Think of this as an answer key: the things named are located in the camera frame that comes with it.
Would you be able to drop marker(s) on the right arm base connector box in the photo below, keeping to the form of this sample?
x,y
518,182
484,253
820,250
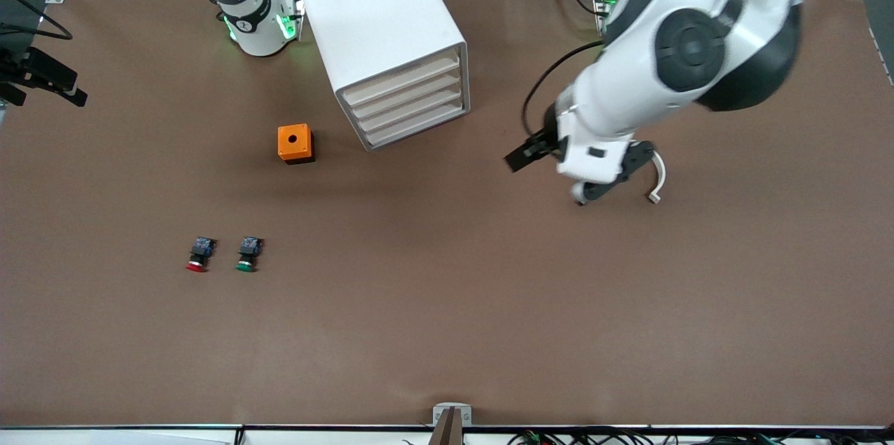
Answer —
x,y
290,15

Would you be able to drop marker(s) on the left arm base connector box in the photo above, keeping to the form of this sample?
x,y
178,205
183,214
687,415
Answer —
x,y
605,8

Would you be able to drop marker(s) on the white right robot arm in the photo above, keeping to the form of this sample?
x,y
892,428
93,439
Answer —
x,y
237,5

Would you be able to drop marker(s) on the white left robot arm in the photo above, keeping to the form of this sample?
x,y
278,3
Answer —
x,y
628,82

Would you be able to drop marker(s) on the red push button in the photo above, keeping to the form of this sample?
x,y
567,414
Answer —
x,y
200,255

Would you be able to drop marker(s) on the green push button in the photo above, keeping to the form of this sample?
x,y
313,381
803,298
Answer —
x,y
248,255

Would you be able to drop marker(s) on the orange box with hole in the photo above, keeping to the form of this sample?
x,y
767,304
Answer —
x,y
293,141

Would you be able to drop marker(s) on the black table edge strip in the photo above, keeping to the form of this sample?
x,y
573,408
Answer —
x,y
209,426

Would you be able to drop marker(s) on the grey metal bracket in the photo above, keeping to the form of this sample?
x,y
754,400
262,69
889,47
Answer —
x,y
452,406

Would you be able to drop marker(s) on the brown post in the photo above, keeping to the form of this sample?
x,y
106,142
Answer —
x,y
447,431

